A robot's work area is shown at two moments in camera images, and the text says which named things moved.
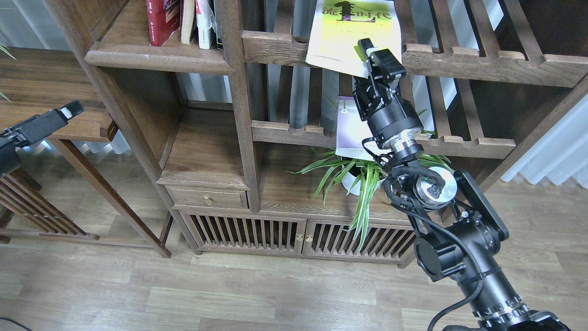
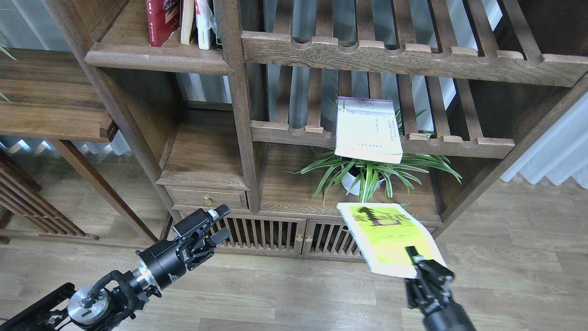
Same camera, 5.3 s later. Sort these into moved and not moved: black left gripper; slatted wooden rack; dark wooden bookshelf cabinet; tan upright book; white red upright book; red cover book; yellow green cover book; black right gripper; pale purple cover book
Moved: black left gripper; yellow green cover book; black right gripper
Not moved: slatted wooden rack; white red upright book; dark wooden bookshelf cabinet; pale purple cover book; red cover book; tan upright book
